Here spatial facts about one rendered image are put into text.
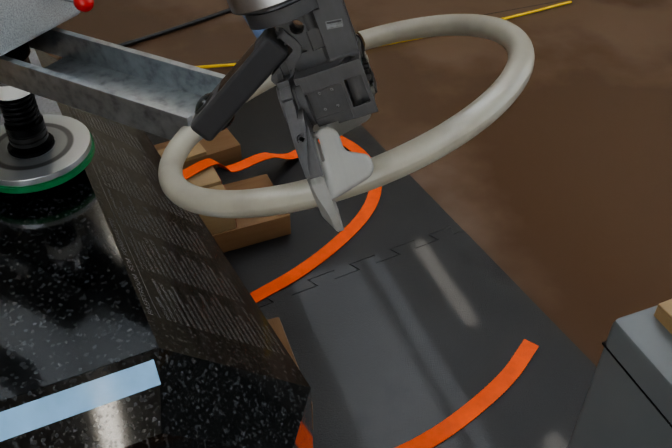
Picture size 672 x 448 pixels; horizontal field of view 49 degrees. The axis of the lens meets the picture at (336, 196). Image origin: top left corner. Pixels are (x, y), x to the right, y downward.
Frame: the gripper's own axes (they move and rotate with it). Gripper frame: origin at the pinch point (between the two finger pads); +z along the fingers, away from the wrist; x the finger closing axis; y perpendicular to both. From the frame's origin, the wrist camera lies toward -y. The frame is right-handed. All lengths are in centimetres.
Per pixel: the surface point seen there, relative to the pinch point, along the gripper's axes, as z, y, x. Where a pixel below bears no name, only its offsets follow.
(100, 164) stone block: 12, -57, 68
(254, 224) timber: 72, -57, 139
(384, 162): -2.1, 5.8, -0.3
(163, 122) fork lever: -3.4, -25.4, 30.7
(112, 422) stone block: 30, -45, 11
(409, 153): -2.0, 8.3, 0.3
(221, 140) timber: 58, -71, 186
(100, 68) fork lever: -9, -39, 51
